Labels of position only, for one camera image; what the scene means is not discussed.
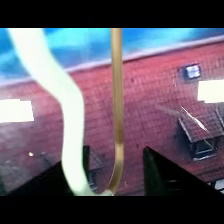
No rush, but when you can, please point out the brown clothes hanger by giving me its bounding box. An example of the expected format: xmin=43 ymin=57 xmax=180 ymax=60
xmin=105 ymin=28 xmax=125 ymax=196

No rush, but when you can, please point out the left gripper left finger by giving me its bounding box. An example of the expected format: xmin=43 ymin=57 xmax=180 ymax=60
xmin=5 ymin=145 xmax=91 ymax=197

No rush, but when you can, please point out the white shirt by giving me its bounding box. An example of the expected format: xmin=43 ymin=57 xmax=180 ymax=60
xmin=6 ymin=28 xmax=114 ymax=197

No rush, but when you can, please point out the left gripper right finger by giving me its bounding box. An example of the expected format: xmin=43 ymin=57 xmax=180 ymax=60
xmin=143 ymin=146 xmax=224 ymax=197

